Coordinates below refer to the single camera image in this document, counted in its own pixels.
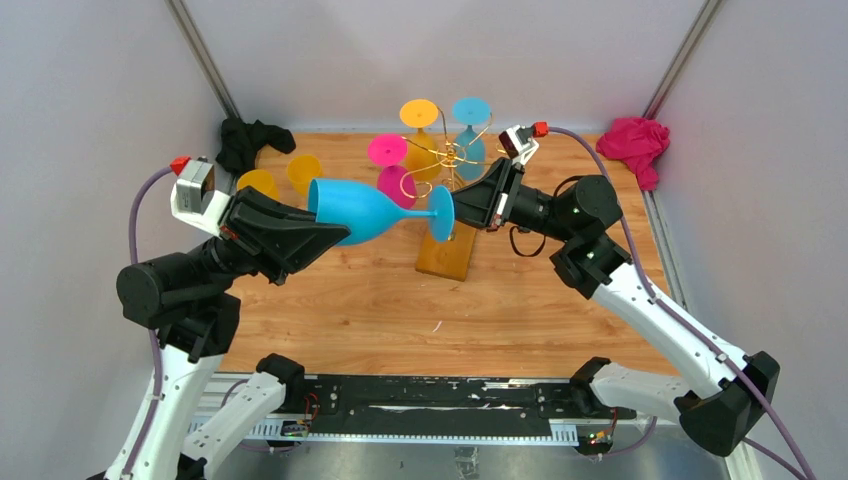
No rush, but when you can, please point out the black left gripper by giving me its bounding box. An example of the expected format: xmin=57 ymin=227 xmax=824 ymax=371
xmin=194 ymin=183 xmax=356 ymax=292

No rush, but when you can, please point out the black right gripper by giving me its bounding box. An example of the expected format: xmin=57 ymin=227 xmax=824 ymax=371
xmin=428 ymin=160 xmax=575 ymax=245

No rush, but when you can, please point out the yellow wine glass taken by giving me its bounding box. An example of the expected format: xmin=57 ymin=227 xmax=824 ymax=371
xmin=286 ymin=155 xmax=323 ymax=196
xmin=236 ymin=169 xmax=280 ymax=201

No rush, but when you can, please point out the blue wine glass front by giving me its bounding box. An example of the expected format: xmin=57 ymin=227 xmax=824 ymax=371
xmin=307 ymin=178 xmax=456 ymax=246

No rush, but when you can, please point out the blue wine glass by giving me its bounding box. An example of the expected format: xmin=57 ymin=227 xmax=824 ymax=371
xmin=452 ymin=97 xmax=492 ymax=182
xmin=307 ymin=178 xmax=456 ymax=246

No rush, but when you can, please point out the pink wine glass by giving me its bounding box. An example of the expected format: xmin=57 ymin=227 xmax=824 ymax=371
xmin=367 ymin=134 xmax=417 ymax=209

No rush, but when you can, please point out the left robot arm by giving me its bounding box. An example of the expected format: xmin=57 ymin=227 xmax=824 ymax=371
xmin=104 ymin=188 xmax=350 ymax=479

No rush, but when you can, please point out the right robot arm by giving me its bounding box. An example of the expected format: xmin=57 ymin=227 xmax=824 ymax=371
xmin=453 ymin=158 xmax=780 ymax=457

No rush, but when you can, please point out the blue wine glass rear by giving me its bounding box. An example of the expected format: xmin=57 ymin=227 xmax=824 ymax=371
xmin=452 ymin=97 xmax=492 ymax=182

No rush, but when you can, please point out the black cloth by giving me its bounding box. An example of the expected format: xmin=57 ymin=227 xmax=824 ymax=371
xmin=215 ymin=118 xmax=296 ymax=176

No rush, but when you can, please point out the pink cloth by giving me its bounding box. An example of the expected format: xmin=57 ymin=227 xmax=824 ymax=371
xmin=596 ymin=117 xmax=671 ymax=191

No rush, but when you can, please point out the gold wire wine glass rack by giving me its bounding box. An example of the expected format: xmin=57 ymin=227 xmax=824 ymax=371
xmin=381 ymin=97 xmax=494 ymax=282

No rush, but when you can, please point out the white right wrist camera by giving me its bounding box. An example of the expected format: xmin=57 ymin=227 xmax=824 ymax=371
xmin=498 ymin=122 xmax=549 ymax=171

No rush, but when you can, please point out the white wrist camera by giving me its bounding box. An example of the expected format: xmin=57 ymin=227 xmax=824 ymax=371
xmin=498 ymin=122 xmax=549 ymax=171
xmin=170 ymin=156 xmax=232 ymax=237

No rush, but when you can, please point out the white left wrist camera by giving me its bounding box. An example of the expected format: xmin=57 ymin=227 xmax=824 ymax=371
xmin=170 ymin=156 xmax=232 ymax=237

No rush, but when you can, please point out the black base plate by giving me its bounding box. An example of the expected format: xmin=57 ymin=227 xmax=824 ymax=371
xmin=276 ymin=374 xmax=615 ymax=437

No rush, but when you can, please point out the aluminium front rail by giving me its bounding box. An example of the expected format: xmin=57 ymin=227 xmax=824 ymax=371
xmin=119 ymin=370 xmax=763 ymax=480

